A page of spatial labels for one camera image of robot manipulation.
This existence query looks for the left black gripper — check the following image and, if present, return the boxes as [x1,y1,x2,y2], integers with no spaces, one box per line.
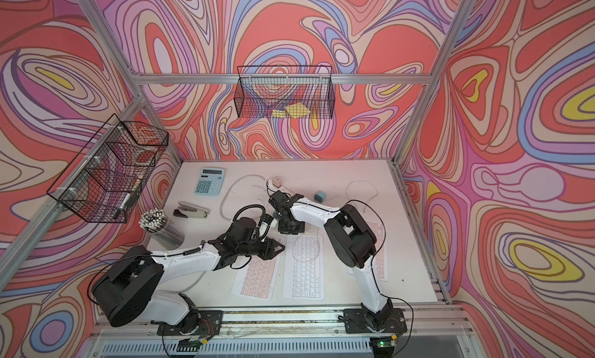
[236,235,287,261]

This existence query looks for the teal USB charger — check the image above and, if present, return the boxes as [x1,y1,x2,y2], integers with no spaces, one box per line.
[314,191,326,203]

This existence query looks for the white cable of keyboard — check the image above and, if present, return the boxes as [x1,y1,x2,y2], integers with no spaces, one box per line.
[346,178,380,203]

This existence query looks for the pink keyboard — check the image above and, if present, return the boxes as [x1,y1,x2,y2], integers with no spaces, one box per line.
[231,257,280,302]
[368,221,389,281]

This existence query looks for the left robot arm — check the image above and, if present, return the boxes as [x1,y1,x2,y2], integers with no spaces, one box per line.
[88,209,284,335]

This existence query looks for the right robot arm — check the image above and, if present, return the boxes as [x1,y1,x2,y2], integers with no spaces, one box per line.
[269,190,394,323]

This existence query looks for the white keyboard middle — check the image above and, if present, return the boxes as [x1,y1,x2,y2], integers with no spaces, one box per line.
[283,234,325,302]

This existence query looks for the grey stapler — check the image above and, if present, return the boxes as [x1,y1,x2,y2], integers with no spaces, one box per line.
[173,201,210,219]

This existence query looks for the blue calculator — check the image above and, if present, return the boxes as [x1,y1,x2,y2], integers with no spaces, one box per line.
[195,167,225,196]

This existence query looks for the clear cup of pens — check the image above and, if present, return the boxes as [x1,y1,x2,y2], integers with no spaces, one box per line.
[139,209,184,250]

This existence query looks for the yellow sticky notes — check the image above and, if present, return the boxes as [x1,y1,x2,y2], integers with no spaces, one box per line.
[271,102,311,119]

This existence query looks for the black marker in basket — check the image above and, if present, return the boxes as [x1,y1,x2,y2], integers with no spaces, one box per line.
[116,193,132,222]

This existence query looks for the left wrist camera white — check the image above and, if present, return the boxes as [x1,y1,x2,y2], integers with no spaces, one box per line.
[260,213,274,231]

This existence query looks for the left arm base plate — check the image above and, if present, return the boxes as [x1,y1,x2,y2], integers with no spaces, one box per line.
[157,310,224,337]

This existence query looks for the black wire basket back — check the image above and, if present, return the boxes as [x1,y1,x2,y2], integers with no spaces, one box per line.
[233,64,336,119]

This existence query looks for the black wire basket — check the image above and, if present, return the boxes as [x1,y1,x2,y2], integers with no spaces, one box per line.
[233,64,336,119]
[46,116,169,223]

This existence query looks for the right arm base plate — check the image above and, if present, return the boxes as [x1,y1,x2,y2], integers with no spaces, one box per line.
[339,308,408,336]

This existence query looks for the black wire basket left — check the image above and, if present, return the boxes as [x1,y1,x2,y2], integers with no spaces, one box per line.
[46,116,169,223]

